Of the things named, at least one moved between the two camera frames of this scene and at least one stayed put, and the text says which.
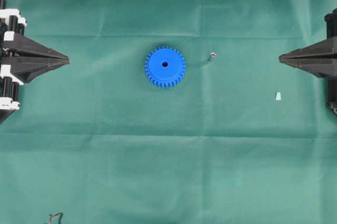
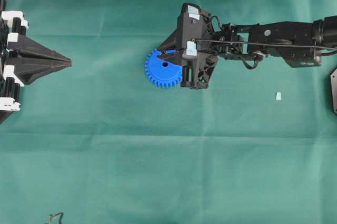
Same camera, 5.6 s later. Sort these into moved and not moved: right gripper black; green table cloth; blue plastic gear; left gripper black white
Moved: right gripper black
Not moved: blue plastic gear; left gripper black white; green table cloth
